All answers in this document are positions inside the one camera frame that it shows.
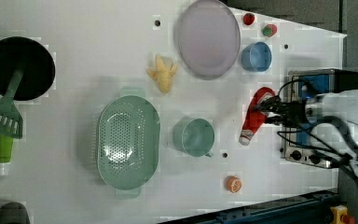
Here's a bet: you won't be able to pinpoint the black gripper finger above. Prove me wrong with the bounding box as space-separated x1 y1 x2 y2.
253 96 281 112
265 116 282 125

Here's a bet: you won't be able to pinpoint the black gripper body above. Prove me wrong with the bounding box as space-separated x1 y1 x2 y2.
277 102 307 127

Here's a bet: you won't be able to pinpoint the red plush ketchup bottle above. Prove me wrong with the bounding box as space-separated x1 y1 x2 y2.
239 87 275 146

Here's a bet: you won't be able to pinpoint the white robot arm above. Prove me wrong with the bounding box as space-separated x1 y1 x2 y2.
251 90 358 150

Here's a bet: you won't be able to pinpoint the green oval strainer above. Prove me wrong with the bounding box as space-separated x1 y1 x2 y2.
96 87 160 200

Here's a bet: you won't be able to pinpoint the toaster oven with blue door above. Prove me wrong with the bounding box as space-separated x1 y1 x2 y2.
281 69 358 169

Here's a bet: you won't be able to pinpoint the blue plastic cup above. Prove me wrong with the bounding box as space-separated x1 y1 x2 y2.
241 42 272 72

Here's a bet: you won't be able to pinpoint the strawberry toy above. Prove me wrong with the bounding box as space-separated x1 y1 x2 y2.
262 24 278 37

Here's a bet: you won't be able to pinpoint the orange slice toy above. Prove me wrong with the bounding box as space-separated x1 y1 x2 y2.
226 176 242 193

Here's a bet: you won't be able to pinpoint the teal plastic mug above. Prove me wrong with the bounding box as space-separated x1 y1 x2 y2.
172 118 214 158

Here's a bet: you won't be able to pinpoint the lilac round plate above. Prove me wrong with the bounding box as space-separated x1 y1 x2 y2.
176 0 241 79

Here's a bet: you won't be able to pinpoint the yellow red emergency button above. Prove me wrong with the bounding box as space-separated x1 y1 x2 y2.
330 205 356 224

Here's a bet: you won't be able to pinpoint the yellow plush peeled banana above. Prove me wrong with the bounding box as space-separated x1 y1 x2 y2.
146 54 178 93

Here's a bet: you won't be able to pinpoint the black round pan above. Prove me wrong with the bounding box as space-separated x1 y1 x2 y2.
0 36 55 101

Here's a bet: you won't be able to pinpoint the green slotted spatula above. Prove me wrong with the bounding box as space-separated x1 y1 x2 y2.
0 69 23 139

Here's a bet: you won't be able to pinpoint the green squeeze bottle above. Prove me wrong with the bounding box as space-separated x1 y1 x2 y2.
0 134 13 176

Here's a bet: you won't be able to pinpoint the grey object at corner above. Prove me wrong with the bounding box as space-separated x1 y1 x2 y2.
0 202 31 224

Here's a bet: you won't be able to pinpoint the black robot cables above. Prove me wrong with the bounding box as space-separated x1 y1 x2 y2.
276 77 358 218

